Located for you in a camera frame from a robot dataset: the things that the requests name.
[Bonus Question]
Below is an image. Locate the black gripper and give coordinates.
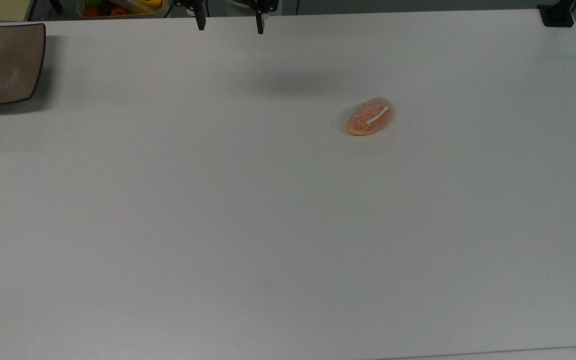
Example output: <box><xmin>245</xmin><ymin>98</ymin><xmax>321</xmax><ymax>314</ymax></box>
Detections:
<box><xmin>175</xmin><ymin>0</ymin><xmax>279</xmax><ymax>35</ymax></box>

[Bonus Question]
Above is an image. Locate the sugared orange bread roll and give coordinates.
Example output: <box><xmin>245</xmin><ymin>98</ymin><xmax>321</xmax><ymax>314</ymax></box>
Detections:
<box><xmin>346</xmin><ymin>97</ymin><xmax>393</xmax><ymax>137</ymax></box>

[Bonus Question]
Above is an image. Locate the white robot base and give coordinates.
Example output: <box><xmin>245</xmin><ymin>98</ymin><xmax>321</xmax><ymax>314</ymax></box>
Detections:
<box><xmin>226</xmin><ymin>0</ymin><xmax>283</xmax><ymax>16</ymax></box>

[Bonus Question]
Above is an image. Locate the brown square ceramic plate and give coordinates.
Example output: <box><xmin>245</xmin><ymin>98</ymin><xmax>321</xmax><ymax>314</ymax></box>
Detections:
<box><xmin>0</xmin><ymin>23</ymin><xmax>47</xmax><ymax>107</ymax></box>

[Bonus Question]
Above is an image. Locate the yellow toy banana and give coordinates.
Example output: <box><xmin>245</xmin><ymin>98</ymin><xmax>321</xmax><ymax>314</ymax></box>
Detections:
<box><xmin>127</xmin><ymin>0</ymin><xmax>164</xmax><ymax>14</ymax></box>

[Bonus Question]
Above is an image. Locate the beige box of toy fruit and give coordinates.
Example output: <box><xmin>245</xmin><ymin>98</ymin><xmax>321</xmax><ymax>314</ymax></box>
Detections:
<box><xmin>77</xmin><ymin>0</ymin><xmax>169</xmax><ymax>20</ymax></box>

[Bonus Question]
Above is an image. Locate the black table clamp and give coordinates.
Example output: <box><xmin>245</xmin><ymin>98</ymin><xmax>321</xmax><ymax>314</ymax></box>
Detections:
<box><xmin>536</xmin><ymin>0</ymin><xmax>576</xmax><ymax>28</ymax></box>

